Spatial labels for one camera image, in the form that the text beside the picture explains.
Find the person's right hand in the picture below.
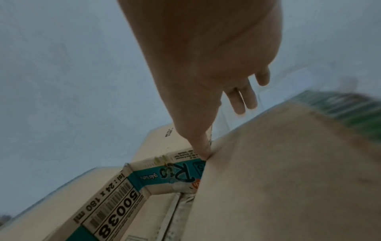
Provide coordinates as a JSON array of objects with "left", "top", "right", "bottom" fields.
[{"left": 117, "top": 0, "right": 284, "bottom": 162}]

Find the green-lined brown cardboard box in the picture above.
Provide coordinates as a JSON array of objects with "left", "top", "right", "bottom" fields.
[{"left": 0, "top": 90, "right": 381, "bottom": 241}]

